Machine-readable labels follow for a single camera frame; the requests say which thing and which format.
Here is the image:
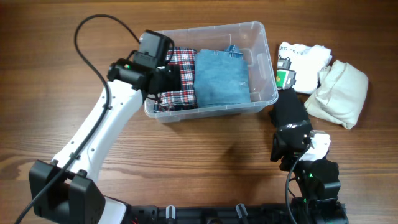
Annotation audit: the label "plaid flannel shirt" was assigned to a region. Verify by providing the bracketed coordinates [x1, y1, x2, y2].
[154, 47, 197, 113]

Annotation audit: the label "black taped garment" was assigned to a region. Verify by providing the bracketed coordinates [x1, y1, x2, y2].
[269, 88, 313, 150]

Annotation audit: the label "blue denim jeans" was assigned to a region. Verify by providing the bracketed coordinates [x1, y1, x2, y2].
[194, 45, 251, 108]

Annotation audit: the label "beige cloth garment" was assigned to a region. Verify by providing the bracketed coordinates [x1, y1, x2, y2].
[304, 60, 369, 129]

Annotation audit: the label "white pixel-print t-shirt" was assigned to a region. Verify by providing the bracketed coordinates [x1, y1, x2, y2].
[275, 42, 332, 95]

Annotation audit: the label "clear plastic storage container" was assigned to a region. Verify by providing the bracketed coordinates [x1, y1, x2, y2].
[144, 21, 279, 123]

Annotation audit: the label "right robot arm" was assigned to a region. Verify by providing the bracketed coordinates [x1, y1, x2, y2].
[272, 130, 349, 224]

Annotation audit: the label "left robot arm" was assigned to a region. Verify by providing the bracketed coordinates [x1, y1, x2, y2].
[29, 58, 181, 223]

